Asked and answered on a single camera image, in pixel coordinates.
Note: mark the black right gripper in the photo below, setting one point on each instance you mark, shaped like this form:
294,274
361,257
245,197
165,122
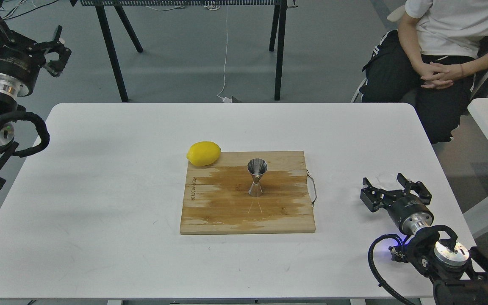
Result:
408,211

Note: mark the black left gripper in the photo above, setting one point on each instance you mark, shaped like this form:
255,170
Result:
24,66

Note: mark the clear plastic measuring cup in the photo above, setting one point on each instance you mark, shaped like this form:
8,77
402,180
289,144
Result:
386,181

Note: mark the steel double jigger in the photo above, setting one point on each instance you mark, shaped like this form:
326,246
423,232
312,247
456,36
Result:
257,167

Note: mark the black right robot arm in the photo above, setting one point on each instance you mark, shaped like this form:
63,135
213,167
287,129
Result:
459,274

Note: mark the seated person white shirt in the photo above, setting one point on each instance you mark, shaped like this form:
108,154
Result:
436,50

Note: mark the wooden cutting board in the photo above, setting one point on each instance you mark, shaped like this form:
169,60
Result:
216,198

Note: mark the yellow lemon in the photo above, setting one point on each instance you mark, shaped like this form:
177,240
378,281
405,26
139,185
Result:
203,153

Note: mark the black metal frame table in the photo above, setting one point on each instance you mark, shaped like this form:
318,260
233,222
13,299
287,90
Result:
181,42

